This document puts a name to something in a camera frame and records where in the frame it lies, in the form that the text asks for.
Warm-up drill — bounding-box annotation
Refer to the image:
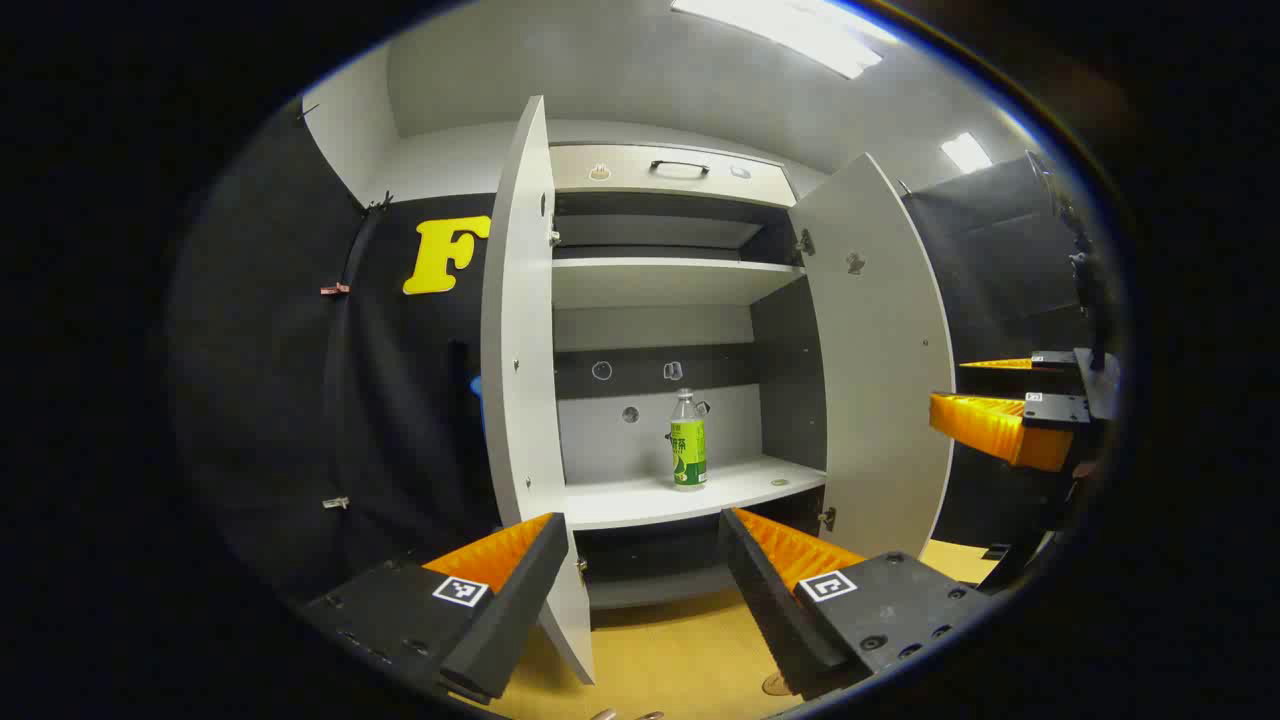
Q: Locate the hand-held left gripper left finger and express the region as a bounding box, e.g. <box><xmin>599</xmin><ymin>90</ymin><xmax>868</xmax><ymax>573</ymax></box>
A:
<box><xmin>300</xmin><ymin>512</ymin><xmax>571</xmax><ymax>706</ymax></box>

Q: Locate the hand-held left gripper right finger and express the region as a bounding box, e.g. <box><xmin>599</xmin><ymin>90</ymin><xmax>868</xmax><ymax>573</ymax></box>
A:
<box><xmin>718</xmin><ymin>507</ymin><xmax>996</xmax><ymax>701</ymax></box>

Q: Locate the green label plastic bottle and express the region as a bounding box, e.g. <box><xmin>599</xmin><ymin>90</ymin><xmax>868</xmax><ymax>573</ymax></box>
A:
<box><xmin>668</xmin><ymin>388</ymin><xmax>709</xmax><ymax>491</ymax></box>

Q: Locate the light grey cabinet door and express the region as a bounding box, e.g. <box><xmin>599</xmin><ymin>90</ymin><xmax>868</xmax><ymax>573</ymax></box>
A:
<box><xmin>788</xmin><ymin>152</ymin><xmax>956</xmax><ymax>559</ymax></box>
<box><xmin>480</xmin><ymin>95</ymin><xmax>596</xmax><ymax>686</ymax></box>

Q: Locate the grey cabinet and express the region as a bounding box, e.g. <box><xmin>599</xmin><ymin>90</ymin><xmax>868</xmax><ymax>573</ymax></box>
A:
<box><xmin>548</xmin><ymin>143</ymin><xmax>831</xmax><ymax>611</ymax></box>

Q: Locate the light grey cabinet shelf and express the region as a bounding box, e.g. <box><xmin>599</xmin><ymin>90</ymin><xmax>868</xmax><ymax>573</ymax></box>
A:
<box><xmin>552</xmin><ymin>257</ymin><xmax>806</xmax><ymax>308</ymax></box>
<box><xmin>563</xmin><ymin>455</ymin><xmax>828</xmax><ymax>531</ymax></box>

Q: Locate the light grey cabinet drawer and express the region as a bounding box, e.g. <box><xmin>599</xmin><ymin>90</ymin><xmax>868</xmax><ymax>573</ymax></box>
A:
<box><xmin>550</xmin><ymin>143</ymin><xmax>798</xmax><ymax>208</ymax></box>

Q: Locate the small ceiling light panel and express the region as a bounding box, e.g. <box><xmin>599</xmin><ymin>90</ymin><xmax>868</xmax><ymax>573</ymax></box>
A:
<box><xmin>940</xmin><ymin>132</ymin><xmax>994</xmax><ymax>174</ymax></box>

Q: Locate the long ceiling light panel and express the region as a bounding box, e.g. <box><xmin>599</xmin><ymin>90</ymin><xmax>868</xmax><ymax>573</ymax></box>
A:
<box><xmin>670</xmin><ymin>0</ymin><xmax>901</xmax><ymax>81</ymax></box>

